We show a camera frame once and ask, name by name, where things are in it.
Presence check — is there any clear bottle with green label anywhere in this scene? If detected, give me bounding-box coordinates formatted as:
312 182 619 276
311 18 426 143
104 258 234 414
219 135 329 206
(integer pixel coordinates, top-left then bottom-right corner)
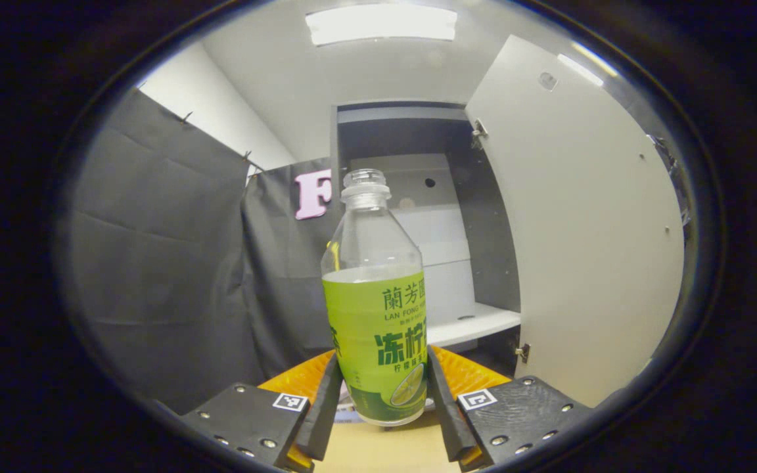
321 168 429 428

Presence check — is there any large ceiling light panel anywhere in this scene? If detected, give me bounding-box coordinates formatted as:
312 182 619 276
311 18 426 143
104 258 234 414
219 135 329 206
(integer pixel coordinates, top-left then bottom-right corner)
304 3 459 48

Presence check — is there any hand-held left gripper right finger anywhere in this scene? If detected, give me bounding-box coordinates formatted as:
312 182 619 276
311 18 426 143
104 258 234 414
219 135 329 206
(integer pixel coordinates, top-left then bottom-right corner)
424 345 594 472

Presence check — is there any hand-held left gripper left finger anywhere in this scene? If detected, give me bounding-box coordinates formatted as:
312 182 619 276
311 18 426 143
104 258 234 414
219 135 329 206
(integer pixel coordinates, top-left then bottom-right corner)
180 348 344 473

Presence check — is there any black backdrop cloth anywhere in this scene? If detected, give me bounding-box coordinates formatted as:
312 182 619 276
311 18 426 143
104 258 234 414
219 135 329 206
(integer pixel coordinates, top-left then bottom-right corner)
66 89 251 415
241 156 340 378

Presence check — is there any white cabinet shelf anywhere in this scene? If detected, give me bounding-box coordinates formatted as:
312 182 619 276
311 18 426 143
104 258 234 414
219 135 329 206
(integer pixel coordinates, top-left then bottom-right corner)
426 302 522 348

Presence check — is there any grey cabinet door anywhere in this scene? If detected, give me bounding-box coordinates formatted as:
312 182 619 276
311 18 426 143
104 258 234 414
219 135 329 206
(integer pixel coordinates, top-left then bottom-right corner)
464 34 685 408

